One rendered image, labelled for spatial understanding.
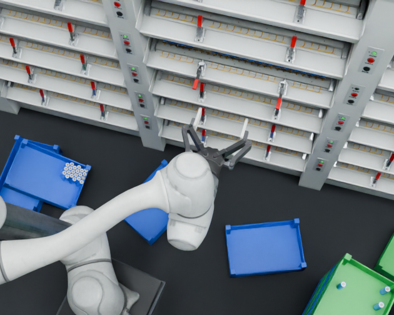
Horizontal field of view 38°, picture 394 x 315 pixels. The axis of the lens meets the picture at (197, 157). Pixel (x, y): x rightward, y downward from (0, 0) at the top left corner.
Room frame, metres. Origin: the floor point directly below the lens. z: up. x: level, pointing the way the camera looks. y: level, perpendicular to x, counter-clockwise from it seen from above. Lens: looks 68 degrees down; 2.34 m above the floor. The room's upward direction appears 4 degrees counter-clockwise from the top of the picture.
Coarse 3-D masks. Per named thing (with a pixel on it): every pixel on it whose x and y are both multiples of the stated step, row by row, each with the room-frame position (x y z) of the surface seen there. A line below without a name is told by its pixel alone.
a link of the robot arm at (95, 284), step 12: (96, 264) 0.40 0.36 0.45; (108, 264) 0.41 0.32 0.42; (72, 276) 0.37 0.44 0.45; (84, 276) 0.36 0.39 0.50; (96, 276) 0.36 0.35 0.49; (108, 276) 0.36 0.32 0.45; (72, 288) 0.32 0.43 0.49; (84, 288) 0.32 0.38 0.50; (96, 288) 0.32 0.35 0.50; (108, 288) 0.32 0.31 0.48; (120, 288) 0.34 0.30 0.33; (72, 300) 0.29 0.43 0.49; (84, 300) 0.28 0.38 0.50; (96, 300) 0.28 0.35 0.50; (108, 300) 0.28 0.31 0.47; (120, 300) 0.29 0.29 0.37; (84, 312) 0.25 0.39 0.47; (96, 312) 0.25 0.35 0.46; (108, 312) 0.25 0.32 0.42; (120, 312) 0.26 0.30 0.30
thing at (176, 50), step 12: (156, 48) 1.02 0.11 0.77; (168, 48) 1.01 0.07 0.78; (180, 60) 0.98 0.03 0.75; (204, 60) 0.97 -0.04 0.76; (216, 60) 0.96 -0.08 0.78; (228, 60) 0.95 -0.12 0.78; (264, 72) 0.90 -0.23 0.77; (276, 72) 0.90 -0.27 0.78; (300, 84) 0.86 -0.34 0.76; (312, 84) 0.85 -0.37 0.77; (324, 84) 0.85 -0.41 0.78
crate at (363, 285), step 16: (336, 272) 0.32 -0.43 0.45; (352, 272) 0.33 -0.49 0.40; (368, 272) 0.32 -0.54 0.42; (336, 288) 0.28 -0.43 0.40; (352, 288) 0.28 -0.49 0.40; (368, 288) 0.27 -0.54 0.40; (320, 304) 0.23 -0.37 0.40; (336, 304) 0.23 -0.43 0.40; (352, 304) 0.23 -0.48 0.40; (368, 304) 0.22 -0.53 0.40; (384, 304) 0.22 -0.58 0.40
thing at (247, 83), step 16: (192, 48) 1.02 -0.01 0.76; (160, 64) 0.98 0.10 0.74; (176, 64) 0.97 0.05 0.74; (192, 64) 0.97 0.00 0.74; (208, 64) 0.96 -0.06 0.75; (256, 64) 0.94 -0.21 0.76; (208, 80) 0.92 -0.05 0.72; (224, 80) 0.91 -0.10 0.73; (240, 80) 0.90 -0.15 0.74; (256, 80) 0.90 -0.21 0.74; (272, 80) 0.89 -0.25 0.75; (320, 80) 0.87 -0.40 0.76; (336, 80) 0.87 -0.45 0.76; (288, 96) 0.84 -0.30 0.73; (304, 96) 0.83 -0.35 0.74; (320, 96) 0.82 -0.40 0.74
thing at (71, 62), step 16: (0, 48) 1.21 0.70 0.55; (16, 48) 1.18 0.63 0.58; (32, 48) 1.19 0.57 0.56; (48, 48) 1.18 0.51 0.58; (64, 48) 1.16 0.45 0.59; (32, 64) 1.14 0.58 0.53; (48, 64) 1.13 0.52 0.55; (64, 64) 1.12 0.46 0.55; (80, 64) 1.11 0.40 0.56; (96, 64) 1.10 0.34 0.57; (112, 64) 1.09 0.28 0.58; (96, 80) 1.06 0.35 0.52; (112, 80) 1.04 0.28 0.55
